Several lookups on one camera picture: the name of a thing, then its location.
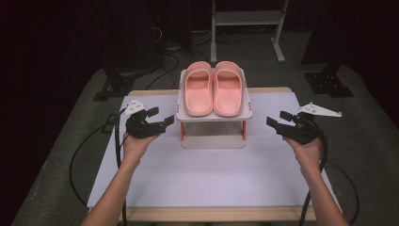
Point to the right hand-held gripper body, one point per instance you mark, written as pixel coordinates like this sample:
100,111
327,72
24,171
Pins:
302,132

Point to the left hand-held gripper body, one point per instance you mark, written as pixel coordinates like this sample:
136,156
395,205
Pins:
141,127

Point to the pink slipper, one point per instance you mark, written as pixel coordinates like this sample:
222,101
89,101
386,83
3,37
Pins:
227,94
198,94

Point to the white shoe rack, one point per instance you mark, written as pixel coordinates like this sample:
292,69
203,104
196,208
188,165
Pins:
213,132

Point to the person's left hand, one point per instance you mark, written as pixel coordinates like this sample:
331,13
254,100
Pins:
135,149

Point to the person's right hand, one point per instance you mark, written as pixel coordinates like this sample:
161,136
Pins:
309,155

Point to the black stand base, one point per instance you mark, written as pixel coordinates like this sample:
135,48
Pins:
329,84
117,84

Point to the white table mat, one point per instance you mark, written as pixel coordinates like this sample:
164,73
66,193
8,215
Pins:
213,175

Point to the wooden table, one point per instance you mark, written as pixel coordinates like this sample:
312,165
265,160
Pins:
213,214

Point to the white metal stand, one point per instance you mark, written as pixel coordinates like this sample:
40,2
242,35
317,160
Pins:
247,17

